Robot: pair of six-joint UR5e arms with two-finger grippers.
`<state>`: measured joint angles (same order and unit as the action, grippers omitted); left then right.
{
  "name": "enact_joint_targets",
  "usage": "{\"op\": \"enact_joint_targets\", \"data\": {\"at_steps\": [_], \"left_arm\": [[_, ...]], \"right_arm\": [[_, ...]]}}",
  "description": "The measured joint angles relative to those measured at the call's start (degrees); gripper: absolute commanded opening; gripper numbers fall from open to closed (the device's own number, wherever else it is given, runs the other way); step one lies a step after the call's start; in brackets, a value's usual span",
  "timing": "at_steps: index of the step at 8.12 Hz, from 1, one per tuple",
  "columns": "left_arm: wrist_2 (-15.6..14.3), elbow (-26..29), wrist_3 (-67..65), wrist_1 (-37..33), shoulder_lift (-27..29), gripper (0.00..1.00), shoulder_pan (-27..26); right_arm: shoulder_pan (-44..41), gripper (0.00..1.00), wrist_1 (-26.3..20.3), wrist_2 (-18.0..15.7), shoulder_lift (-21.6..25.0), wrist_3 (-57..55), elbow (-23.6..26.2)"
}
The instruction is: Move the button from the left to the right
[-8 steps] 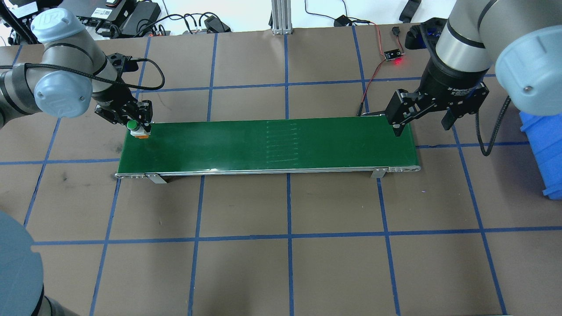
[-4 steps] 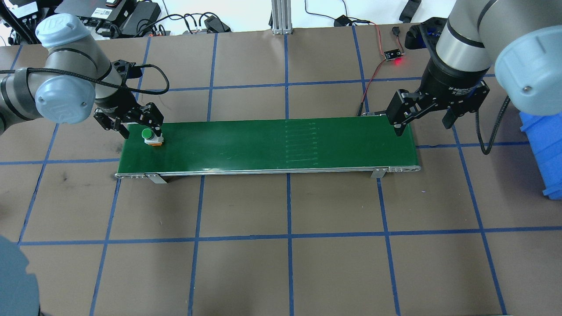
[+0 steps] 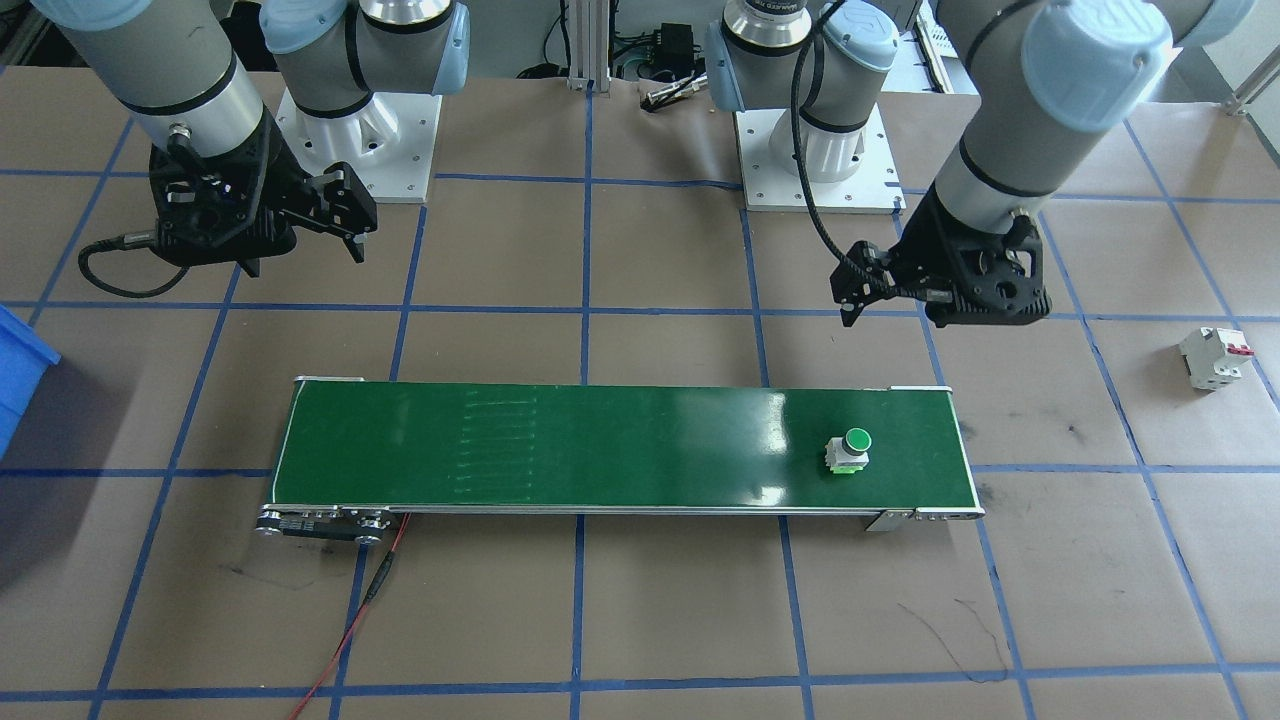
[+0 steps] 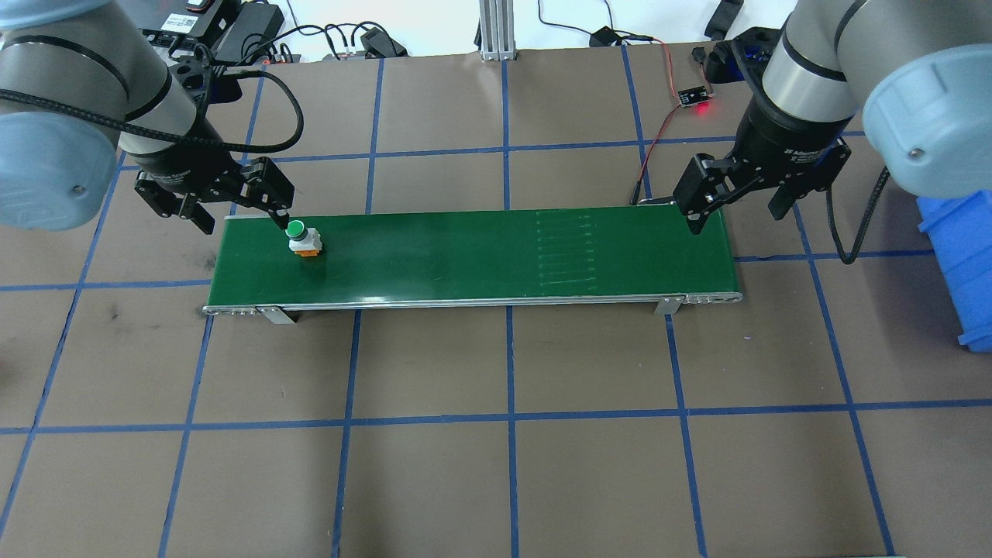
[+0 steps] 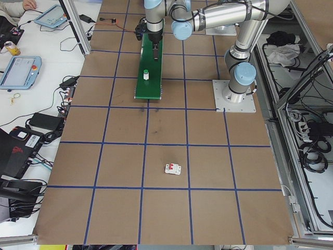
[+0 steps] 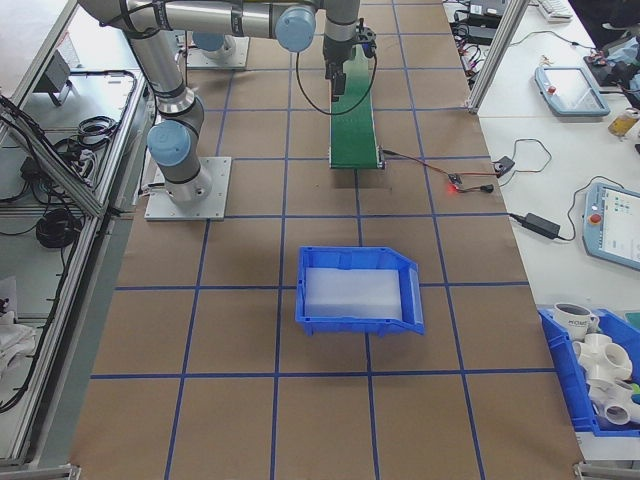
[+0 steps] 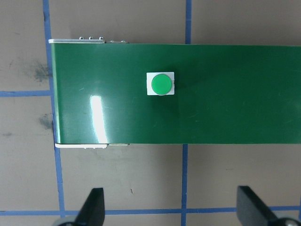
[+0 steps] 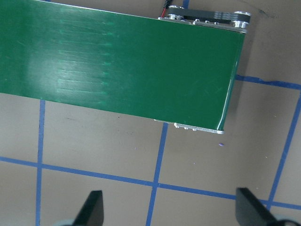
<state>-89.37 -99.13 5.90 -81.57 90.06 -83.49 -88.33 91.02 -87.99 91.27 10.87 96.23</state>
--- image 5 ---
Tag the aluminium V-shaped frame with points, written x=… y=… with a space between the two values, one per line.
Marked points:
x=284 y=166

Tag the small black power adapter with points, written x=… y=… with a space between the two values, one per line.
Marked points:
x=69 y=81
x=84 y=17

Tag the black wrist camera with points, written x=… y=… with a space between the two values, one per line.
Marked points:
x=140 y=31

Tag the large black power adapter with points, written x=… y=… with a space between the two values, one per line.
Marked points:
x=45 y=120

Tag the white red circuit breaker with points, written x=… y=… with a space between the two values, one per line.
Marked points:
x=173 y=169

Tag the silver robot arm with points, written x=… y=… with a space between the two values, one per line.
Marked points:
x=244 y=36

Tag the green conveyor belt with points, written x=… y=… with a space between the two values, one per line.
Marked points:
x=149 y=88

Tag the yellow drink can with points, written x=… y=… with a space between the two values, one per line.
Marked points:
x=12 y=48

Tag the aluminium profile post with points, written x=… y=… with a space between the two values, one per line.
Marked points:
x=83 y=43

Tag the black power brick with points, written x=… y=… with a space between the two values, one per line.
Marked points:
x=316 y=129

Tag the light blue teach pendant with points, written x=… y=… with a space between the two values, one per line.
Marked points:
x=19 y=73
x=50 y=16

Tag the bystander bare hand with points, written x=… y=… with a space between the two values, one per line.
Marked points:
x=29 y=3

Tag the black power strip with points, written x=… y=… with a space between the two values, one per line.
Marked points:
x=66 y=101

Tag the yellow elastic band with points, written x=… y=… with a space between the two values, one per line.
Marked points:
x=16 y=95

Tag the black cloth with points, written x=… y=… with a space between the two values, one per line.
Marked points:
x=282 y=38

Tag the green push button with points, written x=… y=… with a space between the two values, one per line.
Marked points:
x=146 y=75

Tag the black docking device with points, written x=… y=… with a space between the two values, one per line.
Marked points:
x=18 y=192

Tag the aluminium profile bar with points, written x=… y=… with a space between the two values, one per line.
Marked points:
x=312 y=240
x=18 y=239

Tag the white cloth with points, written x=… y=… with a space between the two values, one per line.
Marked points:
x=284 y=55

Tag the white power strip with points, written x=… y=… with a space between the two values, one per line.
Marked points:
x=303 y=129

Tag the black computer with red logo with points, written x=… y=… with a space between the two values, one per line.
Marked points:
x=15 y=156

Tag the white square base plate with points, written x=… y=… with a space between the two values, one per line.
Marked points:
x=247 y=105
x=221 y=31

